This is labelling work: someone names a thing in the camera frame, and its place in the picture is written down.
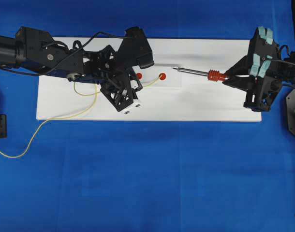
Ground blue table cloth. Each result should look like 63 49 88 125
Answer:
0 0 295 232

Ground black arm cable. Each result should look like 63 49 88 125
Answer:
265 44 295 95
2 30 129 78

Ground white raised block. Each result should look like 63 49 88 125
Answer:
133 63 182 89

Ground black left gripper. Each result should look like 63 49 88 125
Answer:
83 45 143 112

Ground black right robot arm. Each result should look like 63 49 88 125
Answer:
223 27 295 112

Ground yellow solder wire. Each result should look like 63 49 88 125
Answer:
0 74 161 159

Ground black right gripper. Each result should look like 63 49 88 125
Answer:
223 27 281 112

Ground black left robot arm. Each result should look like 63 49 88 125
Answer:
0 27 151 112

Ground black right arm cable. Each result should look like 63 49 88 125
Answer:
265 44 295 95

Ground white base board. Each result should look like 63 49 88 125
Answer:
36 39 262 122

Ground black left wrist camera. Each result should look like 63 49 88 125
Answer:
115 27 154 71

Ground soldering iron with red collar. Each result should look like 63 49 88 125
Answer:
172 67 231 82

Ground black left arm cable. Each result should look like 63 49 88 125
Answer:
2 30 129 78

